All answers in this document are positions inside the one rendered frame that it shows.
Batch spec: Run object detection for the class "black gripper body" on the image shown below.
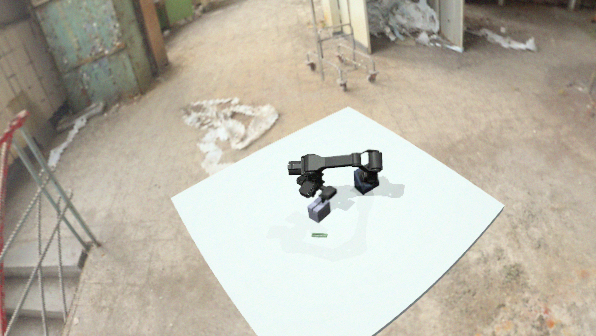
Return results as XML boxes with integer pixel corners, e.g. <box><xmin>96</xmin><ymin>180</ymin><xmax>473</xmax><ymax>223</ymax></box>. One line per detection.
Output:
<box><xmin>296</xmin><ymin>173</ymin><xmax>337</xmax><ymax>201</ymax></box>

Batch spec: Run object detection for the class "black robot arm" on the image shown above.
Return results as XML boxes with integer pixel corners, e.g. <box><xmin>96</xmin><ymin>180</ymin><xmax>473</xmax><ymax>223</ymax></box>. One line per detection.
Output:
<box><xmin>288</xmin><ymin>150</ymin><xmax>383</xmax><ymax>199</ymax></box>

